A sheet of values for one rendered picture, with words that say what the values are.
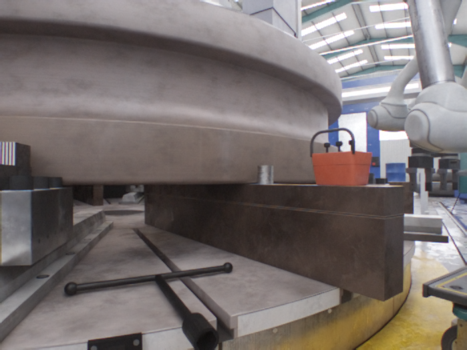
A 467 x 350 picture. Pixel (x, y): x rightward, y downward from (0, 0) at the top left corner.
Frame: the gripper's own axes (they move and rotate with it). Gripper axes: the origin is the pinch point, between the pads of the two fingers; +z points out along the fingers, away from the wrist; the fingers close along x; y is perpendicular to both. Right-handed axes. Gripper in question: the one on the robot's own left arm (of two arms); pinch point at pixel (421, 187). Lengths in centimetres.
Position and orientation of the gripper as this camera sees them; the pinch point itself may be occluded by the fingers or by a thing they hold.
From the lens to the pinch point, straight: 151.5
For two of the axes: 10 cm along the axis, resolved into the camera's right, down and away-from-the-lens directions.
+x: -8.5, -0.1, -5.3
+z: 0.0, 10.0, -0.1
